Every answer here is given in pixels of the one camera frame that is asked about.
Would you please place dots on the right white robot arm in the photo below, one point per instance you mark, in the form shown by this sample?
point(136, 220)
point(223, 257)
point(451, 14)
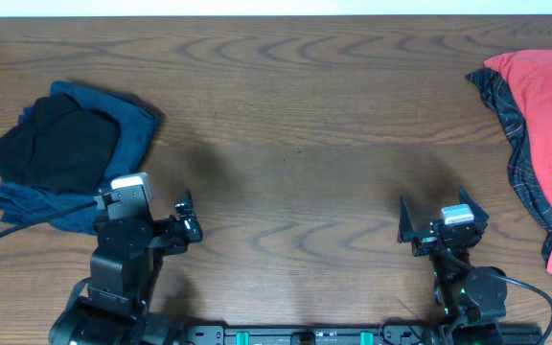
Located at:
point(473, 297)

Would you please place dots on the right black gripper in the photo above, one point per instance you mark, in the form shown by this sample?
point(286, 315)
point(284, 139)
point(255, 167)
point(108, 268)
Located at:
point(424, 241)

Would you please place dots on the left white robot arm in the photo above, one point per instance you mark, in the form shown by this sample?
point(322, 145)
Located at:
point(112, 305)

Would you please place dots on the black t-shirt with logo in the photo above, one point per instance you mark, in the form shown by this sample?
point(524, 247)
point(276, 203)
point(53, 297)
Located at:
point(59, 147)

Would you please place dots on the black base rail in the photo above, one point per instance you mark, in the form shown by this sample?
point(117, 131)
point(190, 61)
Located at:
point(388, 333)

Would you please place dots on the folded navy blue shorts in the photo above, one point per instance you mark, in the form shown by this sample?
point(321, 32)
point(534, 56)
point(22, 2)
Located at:
point(21, 204)

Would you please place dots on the black patterned garment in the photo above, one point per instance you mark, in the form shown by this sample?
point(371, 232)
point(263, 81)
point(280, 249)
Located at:
point(495, 93)

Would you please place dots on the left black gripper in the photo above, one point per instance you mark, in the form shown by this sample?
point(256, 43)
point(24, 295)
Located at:
point(175, 241)

